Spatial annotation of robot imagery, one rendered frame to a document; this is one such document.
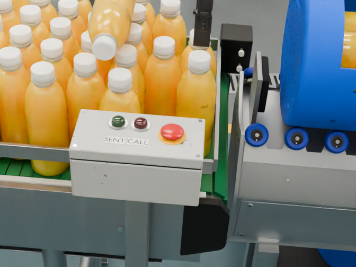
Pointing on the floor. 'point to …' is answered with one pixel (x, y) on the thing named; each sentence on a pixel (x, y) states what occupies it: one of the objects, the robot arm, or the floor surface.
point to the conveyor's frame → (101, 224)
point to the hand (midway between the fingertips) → (203, 23)
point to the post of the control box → (136, 233)
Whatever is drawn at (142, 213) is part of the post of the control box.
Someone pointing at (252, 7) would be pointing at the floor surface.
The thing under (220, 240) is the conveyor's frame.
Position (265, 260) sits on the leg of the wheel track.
